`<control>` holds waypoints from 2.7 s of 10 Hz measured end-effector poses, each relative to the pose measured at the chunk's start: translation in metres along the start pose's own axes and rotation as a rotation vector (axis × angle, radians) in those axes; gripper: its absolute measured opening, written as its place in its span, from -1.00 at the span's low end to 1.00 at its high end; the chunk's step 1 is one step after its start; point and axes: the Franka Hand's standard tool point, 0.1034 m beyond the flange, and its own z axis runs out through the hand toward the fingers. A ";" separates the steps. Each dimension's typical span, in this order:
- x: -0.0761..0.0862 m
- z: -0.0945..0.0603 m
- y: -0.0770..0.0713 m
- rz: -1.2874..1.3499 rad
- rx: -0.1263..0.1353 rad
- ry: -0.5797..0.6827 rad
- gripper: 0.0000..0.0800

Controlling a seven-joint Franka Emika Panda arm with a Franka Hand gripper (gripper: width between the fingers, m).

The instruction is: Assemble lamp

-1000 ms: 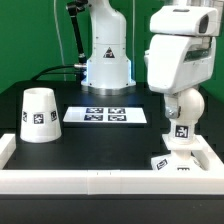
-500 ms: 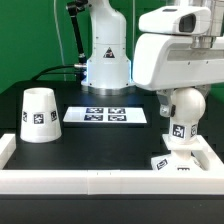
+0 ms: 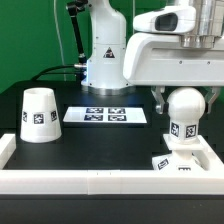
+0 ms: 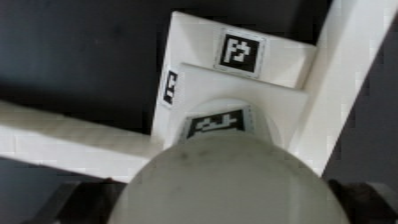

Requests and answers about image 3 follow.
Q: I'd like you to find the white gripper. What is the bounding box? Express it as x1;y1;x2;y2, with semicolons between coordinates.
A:
123;33;224;114

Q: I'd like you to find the white lamp bulb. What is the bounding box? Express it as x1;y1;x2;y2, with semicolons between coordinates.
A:
167;87;205;145

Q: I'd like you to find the white lamp base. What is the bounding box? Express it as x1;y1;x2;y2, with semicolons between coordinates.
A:
152;134;204;172

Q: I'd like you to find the white conical lamp shade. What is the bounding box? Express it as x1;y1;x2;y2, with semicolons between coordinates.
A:
20;87;61;143

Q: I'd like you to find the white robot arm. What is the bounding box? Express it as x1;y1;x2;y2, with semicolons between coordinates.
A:
82;0;224;113

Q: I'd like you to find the white marker tag plate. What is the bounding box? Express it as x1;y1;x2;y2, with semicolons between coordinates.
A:
63;107;147;124

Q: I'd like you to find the white U-shaped fence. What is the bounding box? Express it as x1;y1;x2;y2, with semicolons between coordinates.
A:
0;134;224;195

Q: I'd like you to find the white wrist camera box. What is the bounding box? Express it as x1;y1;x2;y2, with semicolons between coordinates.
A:
133;6;196;34

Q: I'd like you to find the black cable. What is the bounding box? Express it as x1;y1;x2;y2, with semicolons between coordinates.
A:
31;64;88;82

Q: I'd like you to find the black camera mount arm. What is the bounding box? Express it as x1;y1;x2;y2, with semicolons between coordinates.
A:
66;0;88;64

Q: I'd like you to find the white thin cable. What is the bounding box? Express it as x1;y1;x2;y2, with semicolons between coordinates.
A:
53;0;68;82

